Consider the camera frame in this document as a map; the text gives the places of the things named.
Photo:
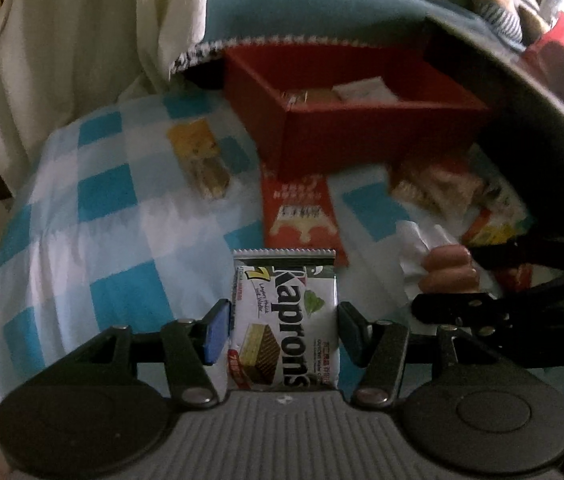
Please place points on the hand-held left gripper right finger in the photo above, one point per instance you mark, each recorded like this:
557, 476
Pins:
351, 331

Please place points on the teal blanket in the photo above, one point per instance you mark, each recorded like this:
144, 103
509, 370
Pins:
307, 5

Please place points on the dark table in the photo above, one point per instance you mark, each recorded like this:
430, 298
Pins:
527, 130

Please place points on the pink sausage packet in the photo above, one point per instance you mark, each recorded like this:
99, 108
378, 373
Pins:
449, 270

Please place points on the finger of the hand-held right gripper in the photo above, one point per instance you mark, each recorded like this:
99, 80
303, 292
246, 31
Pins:
462, 307
507, 255

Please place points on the red cardboard box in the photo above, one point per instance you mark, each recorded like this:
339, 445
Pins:
362, 130

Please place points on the white green wafer packet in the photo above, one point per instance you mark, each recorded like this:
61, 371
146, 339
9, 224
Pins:
282, 310

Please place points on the brown snack packet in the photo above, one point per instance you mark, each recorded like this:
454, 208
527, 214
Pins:
314, 96

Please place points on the green yellow snack packet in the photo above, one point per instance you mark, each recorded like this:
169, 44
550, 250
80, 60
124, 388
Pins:
499, 217

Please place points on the white cloth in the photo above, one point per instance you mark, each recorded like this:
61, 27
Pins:
76, 55

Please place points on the small red snack packet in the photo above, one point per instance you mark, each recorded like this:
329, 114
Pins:
514, 279

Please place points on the red white biscuit packet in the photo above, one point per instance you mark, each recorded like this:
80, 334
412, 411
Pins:
302, 215

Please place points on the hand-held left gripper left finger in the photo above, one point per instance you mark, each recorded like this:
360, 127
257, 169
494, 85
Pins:
216, 331

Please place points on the blue white checked bedsheet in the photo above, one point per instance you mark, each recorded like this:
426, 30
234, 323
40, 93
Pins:
126, 240

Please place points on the brown cushion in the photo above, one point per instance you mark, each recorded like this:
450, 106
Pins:
532, 22

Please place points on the striped pillow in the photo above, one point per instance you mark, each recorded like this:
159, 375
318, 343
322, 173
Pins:
499, 7

